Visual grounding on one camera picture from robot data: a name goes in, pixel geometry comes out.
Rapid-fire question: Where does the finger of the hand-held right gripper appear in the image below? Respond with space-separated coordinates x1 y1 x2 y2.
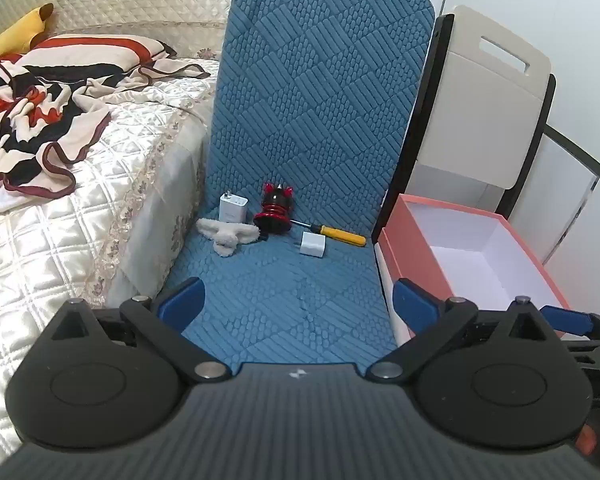
540 305 600 342

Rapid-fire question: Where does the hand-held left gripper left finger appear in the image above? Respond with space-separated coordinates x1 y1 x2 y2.
47 276 232 383

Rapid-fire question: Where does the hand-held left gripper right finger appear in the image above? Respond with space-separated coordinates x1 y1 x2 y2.
367 278 553 383

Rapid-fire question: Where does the pink cardboard box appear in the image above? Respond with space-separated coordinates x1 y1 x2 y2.
375 193 582 347

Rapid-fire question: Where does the yellow handled screwdriver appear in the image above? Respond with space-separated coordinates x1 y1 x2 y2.
291 219 367 249

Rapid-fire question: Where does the large white charger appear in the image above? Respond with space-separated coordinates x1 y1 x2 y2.
219 190 251 224

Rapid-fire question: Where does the small white charger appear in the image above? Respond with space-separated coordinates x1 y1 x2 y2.
296 231 327 261

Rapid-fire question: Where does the white fluffy cloth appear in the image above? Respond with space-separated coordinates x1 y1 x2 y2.
196 217 267 259

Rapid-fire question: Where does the bed with cream quilted cover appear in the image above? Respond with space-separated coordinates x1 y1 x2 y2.
0 0 246 463

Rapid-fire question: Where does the black curved bar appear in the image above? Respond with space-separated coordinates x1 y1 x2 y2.
543 122 600 187

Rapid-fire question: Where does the cream folding chair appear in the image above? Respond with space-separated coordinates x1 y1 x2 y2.
412 5 557 221

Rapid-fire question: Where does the blue textured chair cushion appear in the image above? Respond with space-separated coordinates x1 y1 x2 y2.
162 0 437 367

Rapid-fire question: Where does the striped blanket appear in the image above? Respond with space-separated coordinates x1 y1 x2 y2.
0 54 212 217

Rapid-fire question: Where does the striped pillow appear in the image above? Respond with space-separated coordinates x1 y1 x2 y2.
17 34 179 84

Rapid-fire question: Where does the yellow plush toy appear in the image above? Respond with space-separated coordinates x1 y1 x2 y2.
0 2 55 62

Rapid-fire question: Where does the black chair frame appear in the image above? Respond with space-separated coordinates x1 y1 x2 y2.
374 14 456 242

